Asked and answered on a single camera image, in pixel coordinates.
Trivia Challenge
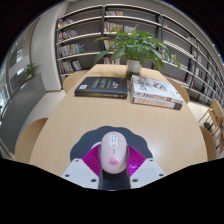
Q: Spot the pale pink computer mouse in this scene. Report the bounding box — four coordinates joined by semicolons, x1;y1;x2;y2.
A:
99;131;129;175

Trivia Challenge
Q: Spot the group of wooden slatted chairs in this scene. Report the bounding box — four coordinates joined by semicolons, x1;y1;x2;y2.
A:
198;98;224;159

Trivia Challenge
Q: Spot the green potted plant white pot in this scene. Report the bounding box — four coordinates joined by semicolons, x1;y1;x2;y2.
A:
93;24;182;75

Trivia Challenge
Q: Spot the green floor plant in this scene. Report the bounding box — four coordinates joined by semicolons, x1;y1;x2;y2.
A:
23;62;40;81

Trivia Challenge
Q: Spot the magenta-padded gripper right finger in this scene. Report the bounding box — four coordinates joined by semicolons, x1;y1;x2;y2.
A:
125;143;167;190

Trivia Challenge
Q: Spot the white book with illustrated cover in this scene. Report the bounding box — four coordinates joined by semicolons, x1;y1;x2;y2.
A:
131;74;185;105

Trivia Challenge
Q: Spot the black hardcover book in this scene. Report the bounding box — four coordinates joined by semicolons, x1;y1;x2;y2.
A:
74;76;129;100

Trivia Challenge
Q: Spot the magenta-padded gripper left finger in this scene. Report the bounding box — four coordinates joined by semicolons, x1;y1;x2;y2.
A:
61;143;103;190

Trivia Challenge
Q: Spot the white book with red lettering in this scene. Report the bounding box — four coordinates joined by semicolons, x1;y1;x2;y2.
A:
132;95;183;111

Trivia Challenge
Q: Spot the grey bookshelf unit with books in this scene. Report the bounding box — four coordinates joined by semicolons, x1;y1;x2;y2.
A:
54;3;224;108

